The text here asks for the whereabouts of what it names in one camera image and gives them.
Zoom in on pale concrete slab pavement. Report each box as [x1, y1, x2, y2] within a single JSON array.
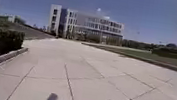
[[0, 28, 177, 100]]

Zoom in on row of trees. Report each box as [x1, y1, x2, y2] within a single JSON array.
[[120, 35, 177, 60]]

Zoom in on grass lawn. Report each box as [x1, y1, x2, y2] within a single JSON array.
[[79, 40, 177, 75]]

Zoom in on white multi-storey building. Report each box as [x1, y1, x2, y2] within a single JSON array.
[[46, 3, 128, 48]]

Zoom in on low pale building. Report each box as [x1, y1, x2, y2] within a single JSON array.
[[0, 13, 28, 26]]

